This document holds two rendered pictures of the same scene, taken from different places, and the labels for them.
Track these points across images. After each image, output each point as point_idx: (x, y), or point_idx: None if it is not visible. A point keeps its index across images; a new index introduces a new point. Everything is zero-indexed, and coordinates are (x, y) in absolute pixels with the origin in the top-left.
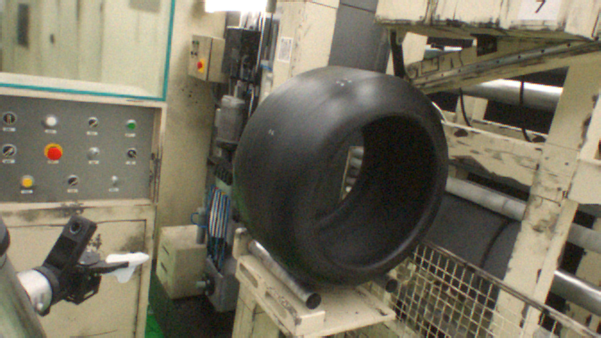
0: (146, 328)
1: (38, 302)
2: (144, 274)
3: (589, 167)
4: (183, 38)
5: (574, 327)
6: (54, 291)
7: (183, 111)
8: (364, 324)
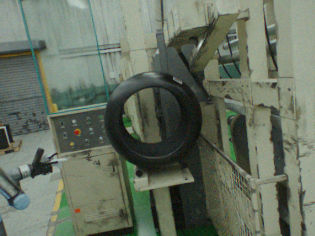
0: (149, 203)
1: (24, 173)
2: (120, 174)
3: (253, 85)
4: None
5: (240, 172)
6: (30, 170)
7: None
8: (174, 184)
